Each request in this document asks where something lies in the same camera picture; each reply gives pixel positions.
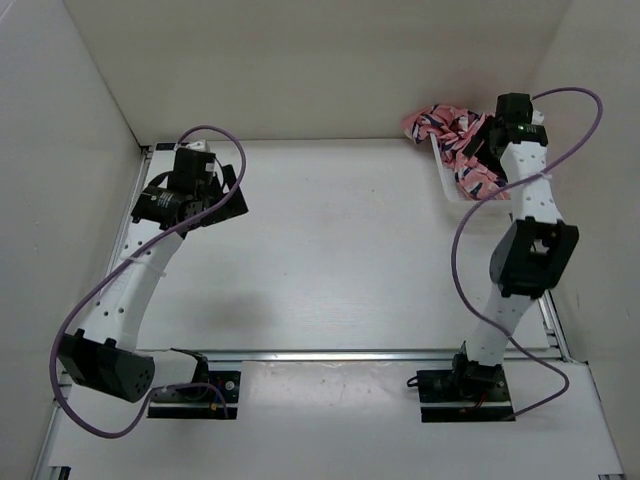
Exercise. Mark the white plastic basket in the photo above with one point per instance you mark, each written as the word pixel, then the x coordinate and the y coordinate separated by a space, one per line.
pixel 457 203

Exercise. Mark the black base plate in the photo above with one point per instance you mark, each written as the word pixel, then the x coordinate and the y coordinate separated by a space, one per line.
pixel 444 399
pixel 215 398

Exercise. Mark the front aluminium rail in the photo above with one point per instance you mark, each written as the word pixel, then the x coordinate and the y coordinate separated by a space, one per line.
pixel 406 355

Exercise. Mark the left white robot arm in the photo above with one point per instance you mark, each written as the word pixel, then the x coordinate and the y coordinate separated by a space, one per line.
pixel 101 354

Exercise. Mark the pink shark print shorts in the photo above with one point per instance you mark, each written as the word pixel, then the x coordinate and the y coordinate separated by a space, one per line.
pixel 454 128

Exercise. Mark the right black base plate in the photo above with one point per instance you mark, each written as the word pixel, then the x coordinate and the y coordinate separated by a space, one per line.
pixel 444 399

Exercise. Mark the aluminium rail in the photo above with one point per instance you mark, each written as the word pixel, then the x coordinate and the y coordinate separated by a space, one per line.
pixel 42 469
pixel 406 355
pixel 553 327

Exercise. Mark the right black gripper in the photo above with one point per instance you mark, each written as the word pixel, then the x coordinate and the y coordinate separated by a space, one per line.
pixel 481 134

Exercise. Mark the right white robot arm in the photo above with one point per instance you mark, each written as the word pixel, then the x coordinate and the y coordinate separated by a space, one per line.
pixel 533 253

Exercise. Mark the left aluminium rail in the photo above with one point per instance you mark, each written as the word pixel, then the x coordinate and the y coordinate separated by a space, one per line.
pixel 42 469

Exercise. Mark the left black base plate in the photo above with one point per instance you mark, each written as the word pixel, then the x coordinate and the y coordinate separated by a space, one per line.
pixel 215 398

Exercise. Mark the right aluminium rail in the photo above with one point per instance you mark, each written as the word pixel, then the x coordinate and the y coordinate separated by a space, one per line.
pixel 553 327

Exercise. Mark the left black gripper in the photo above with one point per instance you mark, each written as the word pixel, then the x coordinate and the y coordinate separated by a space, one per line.
pixel 232 208

